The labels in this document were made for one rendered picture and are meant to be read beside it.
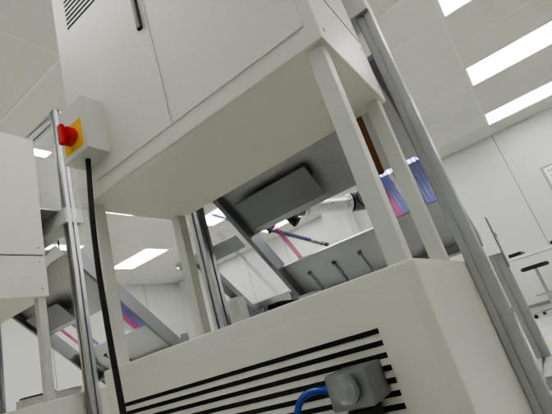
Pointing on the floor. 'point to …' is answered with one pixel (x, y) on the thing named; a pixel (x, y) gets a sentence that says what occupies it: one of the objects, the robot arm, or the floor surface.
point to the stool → (542, 285)
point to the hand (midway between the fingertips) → (271, 230)
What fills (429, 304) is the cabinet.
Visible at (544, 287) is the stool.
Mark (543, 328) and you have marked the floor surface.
